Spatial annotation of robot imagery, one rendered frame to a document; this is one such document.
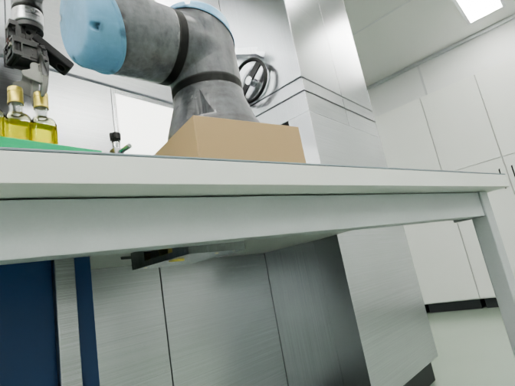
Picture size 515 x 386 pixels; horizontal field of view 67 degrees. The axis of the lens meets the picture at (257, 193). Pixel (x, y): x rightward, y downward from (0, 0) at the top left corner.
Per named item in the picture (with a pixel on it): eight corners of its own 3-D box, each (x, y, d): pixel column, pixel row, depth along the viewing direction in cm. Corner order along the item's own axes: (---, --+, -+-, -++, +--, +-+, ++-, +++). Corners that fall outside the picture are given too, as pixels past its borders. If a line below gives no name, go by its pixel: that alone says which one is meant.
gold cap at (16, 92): (21, 109, 98) (21, 93, 99) (26, 103, 95) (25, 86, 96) (4, 106, 95) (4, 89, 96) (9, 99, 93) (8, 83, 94)
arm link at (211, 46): (257, 80, 63) (243, 10, 66) (186, 61, 54) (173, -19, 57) (216, 112, 72) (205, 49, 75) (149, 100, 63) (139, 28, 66)
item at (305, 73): (323, 160, 235) (293, 34, 255) (379, 138, 212) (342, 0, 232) (244, 142, 183) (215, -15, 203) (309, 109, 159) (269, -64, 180)
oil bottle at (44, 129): (53, 201, 98) (48, 124, 103) (63, 195, 94) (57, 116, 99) (29, 201, 94) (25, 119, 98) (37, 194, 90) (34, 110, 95)
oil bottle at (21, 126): (28, 201, 94) (24, 120, 98) (37, 194, 90) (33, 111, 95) (1, 200, 89) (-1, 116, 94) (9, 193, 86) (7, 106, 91)
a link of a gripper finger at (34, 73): (21, 92, 94) (17, 63, 97) (47, 98, 98) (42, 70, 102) (25, 83, 92) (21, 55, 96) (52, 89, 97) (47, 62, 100)
